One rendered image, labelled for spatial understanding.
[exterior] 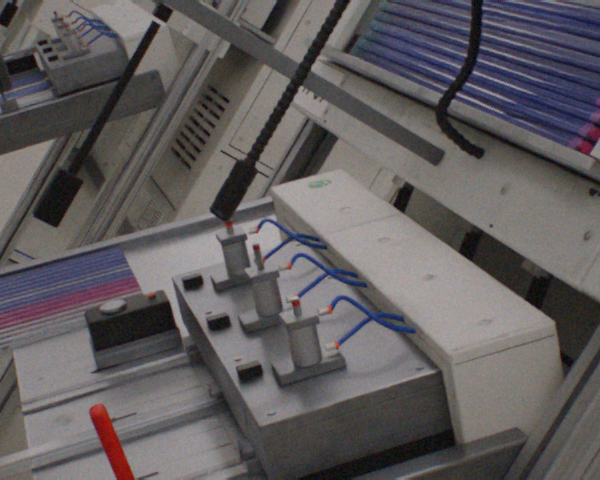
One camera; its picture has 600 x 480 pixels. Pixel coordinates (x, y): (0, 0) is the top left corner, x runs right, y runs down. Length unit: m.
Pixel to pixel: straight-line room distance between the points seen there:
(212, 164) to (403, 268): 1.28
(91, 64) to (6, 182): 3.35
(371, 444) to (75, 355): 0.41
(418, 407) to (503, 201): 0.19
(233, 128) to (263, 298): 1.28
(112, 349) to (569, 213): 0.46
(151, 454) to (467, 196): 0.32
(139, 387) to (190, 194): 1.19
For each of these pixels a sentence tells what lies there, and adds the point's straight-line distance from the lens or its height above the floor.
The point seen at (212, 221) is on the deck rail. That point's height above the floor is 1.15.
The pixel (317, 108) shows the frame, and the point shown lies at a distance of 1.41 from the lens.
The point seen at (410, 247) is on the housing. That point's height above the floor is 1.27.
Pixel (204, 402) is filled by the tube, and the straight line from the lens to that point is 1.01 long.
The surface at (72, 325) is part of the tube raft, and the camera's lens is 1.25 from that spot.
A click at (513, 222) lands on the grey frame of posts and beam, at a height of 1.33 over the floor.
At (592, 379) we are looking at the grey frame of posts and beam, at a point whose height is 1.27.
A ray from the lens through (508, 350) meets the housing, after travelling 0.86.
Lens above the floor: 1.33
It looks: 6 degrees down
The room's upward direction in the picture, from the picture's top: 31 degrees clockwise
